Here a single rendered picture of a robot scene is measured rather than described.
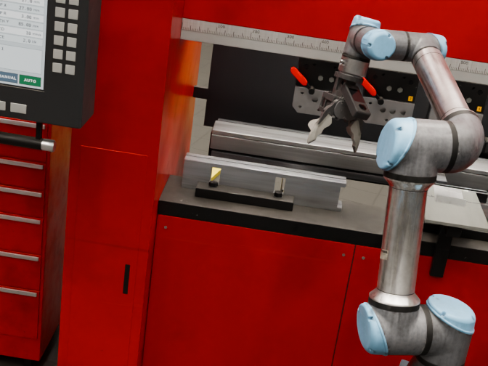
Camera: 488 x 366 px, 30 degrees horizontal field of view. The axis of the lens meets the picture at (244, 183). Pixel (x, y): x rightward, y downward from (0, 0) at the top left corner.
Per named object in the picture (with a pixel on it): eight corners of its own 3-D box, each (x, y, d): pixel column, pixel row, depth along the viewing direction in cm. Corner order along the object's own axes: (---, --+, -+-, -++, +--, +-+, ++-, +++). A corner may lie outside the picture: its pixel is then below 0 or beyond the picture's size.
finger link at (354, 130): (354, 143, 250) (346, 113, 246) (366, 149, 245) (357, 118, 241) (345, 147, 249) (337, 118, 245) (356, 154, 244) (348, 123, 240)
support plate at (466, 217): (424, 222, 252) (425, 218, 252) (416, 186, 276) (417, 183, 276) (489, 232, 252) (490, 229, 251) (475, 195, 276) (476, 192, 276)
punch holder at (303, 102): (291, 111, 268) (299, 57, 262) (292, 103, 276) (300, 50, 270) (341, 119, 268) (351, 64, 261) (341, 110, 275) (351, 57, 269)
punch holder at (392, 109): (358, 121, 267) (368, 67, 261) (357, 112, 275) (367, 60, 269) (409, 129, 267) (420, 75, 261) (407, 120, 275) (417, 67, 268)
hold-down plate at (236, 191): (194, 196, 277) (195, 187, 275) (197, 189, 281) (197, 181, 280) (292, 211, 276) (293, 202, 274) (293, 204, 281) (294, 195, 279)
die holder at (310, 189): (181, 186, 282) (184, 158, 278) (184, 180, 287) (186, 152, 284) (340, 211, 280) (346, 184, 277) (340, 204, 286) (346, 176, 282)
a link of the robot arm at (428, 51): (510, 146, 195) (445, 22, 231) (463, 143, 193) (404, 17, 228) (491, 186, 203) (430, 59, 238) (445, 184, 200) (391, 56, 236)
